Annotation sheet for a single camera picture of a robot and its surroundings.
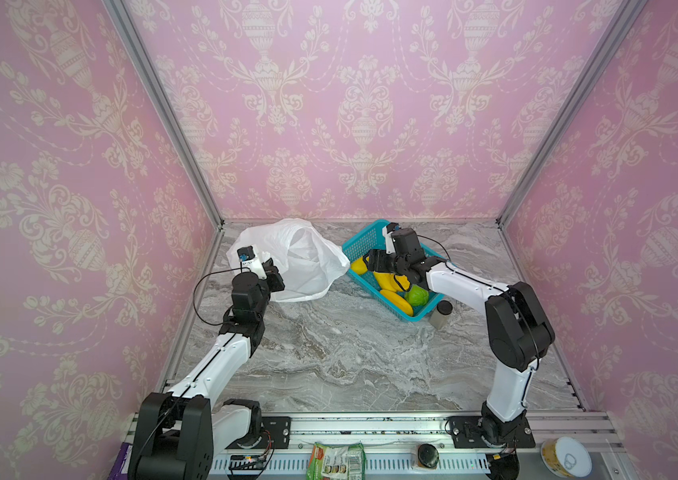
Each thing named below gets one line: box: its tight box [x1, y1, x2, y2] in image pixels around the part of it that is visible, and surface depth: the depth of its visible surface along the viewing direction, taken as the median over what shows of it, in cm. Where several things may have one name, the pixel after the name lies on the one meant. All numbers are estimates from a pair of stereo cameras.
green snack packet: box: [306, 441, 366, 480], surface depth 70 cm
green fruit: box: [405, 284, 429, 306], surface depth 94 cm
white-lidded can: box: [541, 437, 593, 480], surface depth 68 cm
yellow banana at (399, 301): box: [380, 289, 414, 317], surface depth 94 cm
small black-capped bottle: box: [429, 300, 453, 330], surface depth 88 cm
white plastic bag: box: [226, 218, 350, 302], surface depth 99 cm
